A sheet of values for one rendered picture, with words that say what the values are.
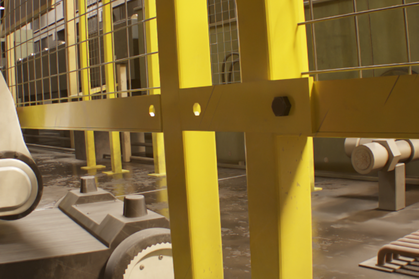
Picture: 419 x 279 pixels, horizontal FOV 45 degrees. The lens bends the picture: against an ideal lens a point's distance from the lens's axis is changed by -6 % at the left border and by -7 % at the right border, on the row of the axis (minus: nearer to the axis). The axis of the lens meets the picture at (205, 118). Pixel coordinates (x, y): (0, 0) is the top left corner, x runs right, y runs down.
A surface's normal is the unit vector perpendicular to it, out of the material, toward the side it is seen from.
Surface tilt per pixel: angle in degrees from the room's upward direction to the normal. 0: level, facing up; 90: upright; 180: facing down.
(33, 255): 0
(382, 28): 90
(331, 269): 0
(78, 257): 90
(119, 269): 87
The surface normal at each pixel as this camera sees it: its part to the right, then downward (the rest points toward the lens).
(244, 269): -0.06, -1.00
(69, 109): -0.81, 0.07
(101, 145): 0.59, 0.00
